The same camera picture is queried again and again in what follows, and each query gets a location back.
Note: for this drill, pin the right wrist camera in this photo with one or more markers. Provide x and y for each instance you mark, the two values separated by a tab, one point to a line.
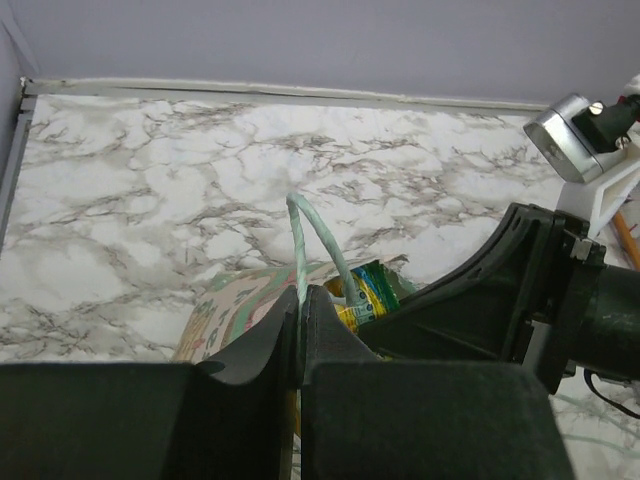
589	146

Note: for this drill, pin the green printed paper bag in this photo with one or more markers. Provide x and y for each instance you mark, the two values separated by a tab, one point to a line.
234	302

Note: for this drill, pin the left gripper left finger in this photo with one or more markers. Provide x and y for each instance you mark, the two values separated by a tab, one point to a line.
227	417

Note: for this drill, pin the yellow green snack packet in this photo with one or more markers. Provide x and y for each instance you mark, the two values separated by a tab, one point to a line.
375	296

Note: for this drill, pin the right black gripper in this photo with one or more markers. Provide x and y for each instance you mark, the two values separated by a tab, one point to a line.
589	313

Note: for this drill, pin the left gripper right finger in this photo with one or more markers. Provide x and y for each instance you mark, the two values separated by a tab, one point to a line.
365	418

